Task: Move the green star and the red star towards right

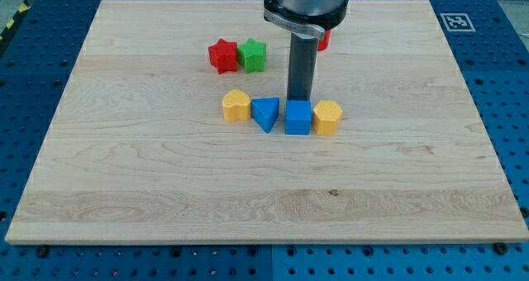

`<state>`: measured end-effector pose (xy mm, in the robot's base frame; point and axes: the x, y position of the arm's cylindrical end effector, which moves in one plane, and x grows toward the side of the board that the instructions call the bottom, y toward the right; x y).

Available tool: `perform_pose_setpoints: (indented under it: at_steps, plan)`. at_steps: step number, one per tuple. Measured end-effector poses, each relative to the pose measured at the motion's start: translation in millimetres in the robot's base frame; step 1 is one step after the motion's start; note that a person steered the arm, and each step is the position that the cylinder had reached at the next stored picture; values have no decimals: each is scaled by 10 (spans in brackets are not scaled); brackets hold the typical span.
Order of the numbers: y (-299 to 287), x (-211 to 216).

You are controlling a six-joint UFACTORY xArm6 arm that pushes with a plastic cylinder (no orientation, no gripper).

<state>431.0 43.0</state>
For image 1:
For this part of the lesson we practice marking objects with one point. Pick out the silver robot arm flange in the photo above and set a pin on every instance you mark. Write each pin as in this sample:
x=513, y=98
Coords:
x=309, y=19

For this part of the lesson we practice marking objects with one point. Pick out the green star block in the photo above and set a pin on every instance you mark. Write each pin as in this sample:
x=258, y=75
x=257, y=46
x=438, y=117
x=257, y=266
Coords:
x=252, y=55

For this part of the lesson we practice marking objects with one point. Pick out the red star block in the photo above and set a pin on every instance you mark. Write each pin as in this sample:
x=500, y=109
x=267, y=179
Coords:
x=224, y=56

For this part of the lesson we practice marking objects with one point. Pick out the blue triangle block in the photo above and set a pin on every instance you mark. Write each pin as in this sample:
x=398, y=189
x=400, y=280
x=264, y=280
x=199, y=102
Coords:
x=265, y=111

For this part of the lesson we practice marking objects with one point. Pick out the yellow heart block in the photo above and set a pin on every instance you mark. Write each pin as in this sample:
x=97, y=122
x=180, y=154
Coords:
x=236, y=106

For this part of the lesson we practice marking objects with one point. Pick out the blue cube block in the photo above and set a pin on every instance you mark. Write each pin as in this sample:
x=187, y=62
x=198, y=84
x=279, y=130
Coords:
x=298, y=117

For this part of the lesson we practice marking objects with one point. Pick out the yellow hexagon block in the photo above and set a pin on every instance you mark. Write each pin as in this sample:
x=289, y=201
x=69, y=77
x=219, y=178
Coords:
x=326, y=117

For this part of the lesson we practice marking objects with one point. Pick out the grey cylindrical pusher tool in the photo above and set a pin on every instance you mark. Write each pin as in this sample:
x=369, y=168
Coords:
x=301, y=66

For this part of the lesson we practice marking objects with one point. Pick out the wooden board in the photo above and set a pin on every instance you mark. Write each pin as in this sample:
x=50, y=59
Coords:
x=138, y=152

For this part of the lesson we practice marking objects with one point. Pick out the red block behind tool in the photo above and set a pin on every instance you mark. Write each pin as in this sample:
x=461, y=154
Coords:
x=324, y=42

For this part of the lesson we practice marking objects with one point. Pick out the white fiducial marker tag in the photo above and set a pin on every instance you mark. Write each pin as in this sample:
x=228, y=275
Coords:
x=457, y=22

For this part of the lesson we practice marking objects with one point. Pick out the black board stop bolt left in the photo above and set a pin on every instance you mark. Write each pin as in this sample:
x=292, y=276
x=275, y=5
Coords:
x=42, y=251

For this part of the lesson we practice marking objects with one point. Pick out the black board stop bolt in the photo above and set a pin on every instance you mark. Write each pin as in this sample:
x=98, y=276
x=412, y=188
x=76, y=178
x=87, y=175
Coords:
x=500, y=248
x=42, y=251

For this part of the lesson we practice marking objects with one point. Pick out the black board stop bolt right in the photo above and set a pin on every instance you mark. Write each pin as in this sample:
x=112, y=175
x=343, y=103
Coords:
x=500, y=248

